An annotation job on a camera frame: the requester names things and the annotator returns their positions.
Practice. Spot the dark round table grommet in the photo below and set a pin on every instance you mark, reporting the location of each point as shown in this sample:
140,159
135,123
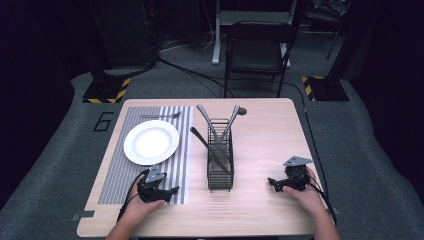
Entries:
242,111

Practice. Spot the grey tape strip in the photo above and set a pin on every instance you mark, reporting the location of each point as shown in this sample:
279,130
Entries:
83,215

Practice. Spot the grey striped placemat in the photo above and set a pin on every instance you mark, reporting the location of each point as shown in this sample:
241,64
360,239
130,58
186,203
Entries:
115,173

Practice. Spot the person's right hand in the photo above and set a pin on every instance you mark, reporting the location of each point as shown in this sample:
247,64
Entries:
308,198

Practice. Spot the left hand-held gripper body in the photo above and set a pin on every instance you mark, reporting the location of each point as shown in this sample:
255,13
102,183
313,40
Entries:
151,186

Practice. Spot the silver fork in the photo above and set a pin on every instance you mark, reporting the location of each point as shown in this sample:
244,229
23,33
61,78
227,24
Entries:
160,116

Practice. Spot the black folding chair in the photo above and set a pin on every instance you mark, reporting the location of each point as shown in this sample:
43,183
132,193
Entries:
258,50

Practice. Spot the white round plate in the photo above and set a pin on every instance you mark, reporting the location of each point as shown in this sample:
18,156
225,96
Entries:
151,142

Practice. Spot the person's left hand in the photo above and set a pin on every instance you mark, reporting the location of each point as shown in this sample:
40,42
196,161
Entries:
141,208

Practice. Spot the black stand with striped base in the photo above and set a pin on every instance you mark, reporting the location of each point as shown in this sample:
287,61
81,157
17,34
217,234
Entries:
105,88
328,88

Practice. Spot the light wooden table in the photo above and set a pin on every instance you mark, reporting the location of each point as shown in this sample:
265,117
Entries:
263,140

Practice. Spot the white desk frame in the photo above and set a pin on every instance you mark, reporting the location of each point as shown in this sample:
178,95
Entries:
218,33

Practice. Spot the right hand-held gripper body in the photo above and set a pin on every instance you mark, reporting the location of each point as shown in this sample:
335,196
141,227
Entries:
296,175

